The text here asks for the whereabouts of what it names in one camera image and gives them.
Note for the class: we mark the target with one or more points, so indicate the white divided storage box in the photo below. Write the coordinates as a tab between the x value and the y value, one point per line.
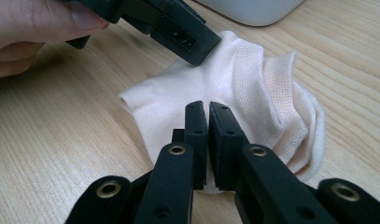
253	11

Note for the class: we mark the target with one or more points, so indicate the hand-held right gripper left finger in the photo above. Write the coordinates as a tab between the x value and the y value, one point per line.
178	174

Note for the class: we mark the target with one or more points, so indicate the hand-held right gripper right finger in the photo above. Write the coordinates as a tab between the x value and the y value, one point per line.
259	180

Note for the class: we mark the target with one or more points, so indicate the pale pink sock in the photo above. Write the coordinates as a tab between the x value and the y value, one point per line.
215	84

